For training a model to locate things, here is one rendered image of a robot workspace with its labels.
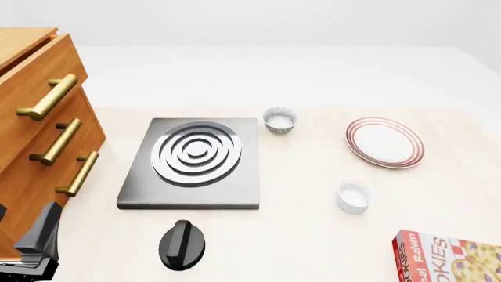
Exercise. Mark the round black stove knob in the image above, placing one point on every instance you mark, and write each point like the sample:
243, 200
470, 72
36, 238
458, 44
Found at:
182, 246

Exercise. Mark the patterned black-and-white bowl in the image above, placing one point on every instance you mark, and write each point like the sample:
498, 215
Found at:
280, 122

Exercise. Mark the small wooden cabinet drawer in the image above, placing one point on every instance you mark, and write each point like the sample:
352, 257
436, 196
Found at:
23, 218

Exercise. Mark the red printed cookies box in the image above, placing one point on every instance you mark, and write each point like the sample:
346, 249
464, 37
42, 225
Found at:
426, 258

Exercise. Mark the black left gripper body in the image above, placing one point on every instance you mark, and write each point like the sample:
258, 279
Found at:
27, 270

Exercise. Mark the plain white ramekin bowl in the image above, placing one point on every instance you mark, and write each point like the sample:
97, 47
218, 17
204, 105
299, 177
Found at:
353, 198

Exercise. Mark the white plate with red rings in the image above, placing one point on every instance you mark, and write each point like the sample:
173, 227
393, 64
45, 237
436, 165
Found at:
383, 144

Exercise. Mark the large wooden cabinet drawer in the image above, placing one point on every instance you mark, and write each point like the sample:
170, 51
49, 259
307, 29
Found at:
35, 70

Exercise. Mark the flat black stove plate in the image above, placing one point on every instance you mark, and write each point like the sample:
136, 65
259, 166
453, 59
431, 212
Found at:
141, 188

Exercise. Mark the wooden cabinet with drawers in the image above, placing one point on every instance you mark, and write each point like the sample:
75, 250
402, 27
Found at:
15, 44

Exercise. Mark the middle-sized wooden cabinet drawer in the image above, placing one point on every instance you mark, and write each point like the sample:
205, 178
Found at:
23, 176

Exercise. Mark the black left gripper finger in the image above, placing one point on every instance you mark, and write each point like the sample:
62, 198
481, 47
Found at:
2, 212
45, 232

